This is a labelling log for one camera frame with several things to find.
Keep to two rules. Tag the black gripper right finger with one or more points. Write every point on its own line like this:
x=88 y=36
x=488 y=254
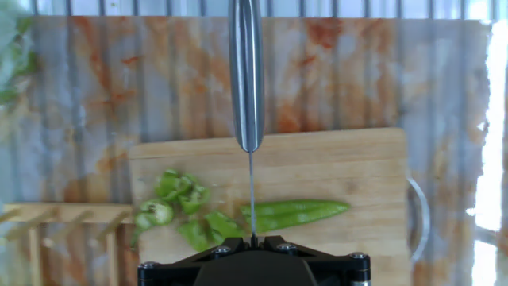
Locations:
x=341 y=272

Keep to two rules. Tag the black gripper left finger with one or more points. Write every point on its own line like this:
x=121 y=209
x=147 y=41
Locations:
x=170 y=272

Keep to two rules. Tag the long green chili pepper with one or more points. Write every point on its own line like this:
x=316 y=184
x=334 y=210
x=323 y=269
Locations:
x=301 y=212

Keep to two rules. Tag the steel kitchen knife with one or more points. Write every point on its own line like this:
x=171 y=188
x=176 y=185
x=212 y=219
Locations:
x=246 y=79

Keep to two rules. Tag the cut chili slice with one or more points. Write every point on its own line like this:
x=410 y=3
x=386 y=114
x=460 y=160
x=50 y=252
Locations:
x=194 y=234
x=166 y=184
x=194 y=200
x=158 y=212
x=183 y=184
x=224 y=226

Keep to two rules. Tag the wooden cutting board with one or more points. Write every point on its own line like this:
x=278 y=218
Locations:
x=337 y=167

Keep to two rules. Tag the wooden peg rack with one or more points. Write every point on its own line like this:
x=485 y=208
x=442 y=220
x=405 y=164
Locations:
x=79 y=212

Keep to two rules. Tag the marbled plastic table sheet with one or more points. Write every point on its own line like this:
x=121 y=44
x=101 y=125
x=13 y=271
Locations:
x=357 y=71

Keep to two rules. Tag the green pepper inside bag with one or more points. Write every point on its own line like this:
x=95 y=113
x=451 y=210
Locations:
x=28 y=65

